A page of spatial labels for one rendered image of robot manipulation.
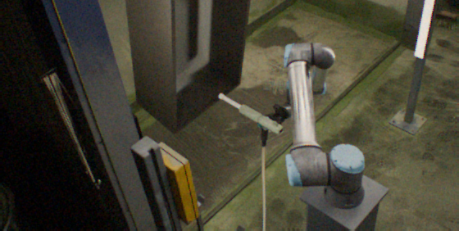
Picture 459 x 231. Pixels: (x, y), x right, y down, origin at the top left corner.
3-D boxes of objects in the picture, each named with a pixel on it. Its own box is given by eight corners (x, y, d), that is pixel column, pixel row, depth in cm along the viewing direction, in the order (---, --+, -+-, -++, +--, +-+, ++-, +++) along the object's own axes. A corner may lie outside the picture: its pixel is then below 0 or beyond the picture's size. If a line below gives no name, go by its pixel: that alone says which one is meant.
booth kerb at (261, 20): (61, 167, 346) (55, 155, 337) (60, 165, 347) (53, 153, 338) (297, 2, 480) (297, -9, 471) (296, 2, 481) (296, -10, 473)
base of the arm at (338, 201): (371, 190, 235) (374, 177, 228) (349, 216, 225) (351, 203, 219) (338, 171, 245) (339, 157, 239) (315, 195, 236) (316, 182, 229)
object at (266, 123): (281, 152, 298) (284, 124, 284) (276, 156, 296) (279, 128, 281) (223, 117, 324) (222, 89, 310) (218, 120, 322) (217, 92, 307)
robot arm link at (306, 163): (328, 180, 214) (313, 35, 247) (288, 182, 215) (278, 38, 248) (325, 190, 227) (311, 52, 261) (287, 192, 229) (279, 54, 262)
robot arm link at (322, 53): (336, 38, 246) (324, 80, 311) (311, 38, 247) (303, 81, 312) (338, 59, 243) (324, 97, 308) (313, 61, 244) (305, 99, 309)
